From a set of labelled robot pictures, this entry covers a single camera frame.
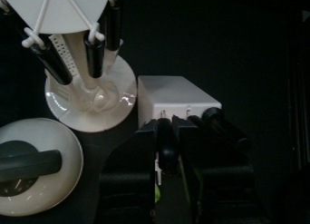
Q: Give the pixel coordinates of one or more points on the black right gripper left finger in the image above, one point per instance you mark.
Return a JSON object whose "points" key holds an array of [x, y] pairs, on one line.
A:
{"points": [[128, 179]]}

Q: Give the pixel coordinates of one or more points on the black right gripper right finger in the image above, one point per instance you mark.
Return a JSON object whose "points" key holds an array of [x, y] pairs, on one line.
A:
{"points": [[218, 188]]}

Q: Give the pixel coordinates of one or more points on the white knife holder block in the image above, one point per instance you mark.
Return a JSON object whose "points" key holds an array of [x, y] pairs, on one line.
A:
{"points": [[174, 93]]}

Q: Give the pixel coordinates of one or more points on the white utensil carousel stand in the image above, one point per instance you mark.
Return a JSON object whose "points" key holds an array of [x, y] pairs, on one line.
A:
{"points": [[100, 109]]}

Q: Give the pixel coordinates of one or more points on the white slotted spatula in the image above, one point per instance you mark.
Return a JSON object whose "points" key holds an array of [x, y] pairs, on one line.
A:
{"points": [[64, 53]]}

